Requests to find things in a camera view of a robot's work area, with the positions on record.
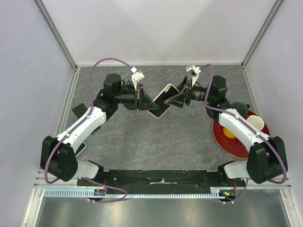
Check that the left aluminium frame post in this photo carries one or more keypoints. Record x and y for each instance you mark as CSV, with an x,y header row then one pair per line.
x,y
55,32

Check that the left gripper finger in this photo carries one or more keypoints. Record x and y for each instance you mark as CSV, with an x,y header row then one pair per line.
x,y
146,100
148,106

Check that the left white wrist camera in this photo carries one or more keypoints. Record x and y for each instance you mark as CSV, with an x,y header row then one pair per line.
x,y
136,77

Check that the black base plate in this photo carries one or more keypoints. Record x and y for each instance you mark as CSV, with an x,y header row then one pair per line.
x,y
204,178

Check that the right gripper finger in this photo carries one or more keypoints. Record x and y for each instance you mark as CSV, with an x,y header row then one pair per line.
x,y
182,87
175,99

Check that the white blue mug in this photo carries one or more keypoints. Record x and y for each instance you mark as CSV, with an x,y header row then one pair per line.
x,y
256,122

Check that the small black phone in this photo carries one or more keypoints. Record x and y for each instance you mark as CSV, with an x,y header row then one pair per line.
x,y
79,110

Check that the red round tray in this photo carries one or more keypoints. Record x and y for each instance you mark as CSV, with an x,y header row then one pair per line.
x,y
232,146

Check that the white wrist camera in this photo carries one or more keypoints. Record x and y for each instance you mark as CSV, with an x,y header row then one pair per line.
x,y
136,77
194,72

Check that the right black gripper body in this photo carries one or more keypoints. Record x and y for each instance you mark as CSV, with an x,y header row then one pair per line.
x,y
188,93

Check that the yellow cup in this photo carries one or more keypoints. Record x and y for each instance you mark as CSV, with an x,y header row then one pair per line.
x,y
228,133

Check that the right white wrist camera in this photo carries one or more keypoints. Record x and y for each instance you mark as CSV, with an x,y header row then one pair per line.
x,y
194,72

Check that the dark green cup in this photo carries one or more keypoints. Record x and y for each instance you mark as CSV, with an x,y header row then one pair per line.
x,y
242,109

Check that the aluminium frame post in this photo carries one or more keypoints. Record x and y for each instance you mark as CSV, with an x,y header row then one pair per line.
x,y
55,32
262,31

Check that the light blue phone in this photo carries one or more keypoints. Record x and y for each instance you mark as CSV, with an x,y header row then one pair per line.
x,y
81,148

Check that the light blue cable duct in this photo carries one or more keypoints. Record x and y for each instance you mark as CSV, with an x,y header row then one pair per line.
x,y
95,194

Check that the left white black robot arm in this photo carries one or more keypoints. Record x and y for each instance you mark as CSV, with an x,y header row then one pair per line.
x,y
58,153

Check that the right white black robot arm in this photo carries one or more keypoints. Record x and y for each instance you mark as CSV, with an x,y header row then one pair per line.
x,y
266,155

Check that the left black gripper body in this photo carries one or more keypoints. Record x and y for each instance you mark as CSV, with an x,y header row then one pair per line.
x,y
138,94

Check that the right aluminium frame post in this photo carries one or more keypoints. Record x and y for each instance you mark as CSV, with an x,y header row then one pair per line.
x,y
262,31

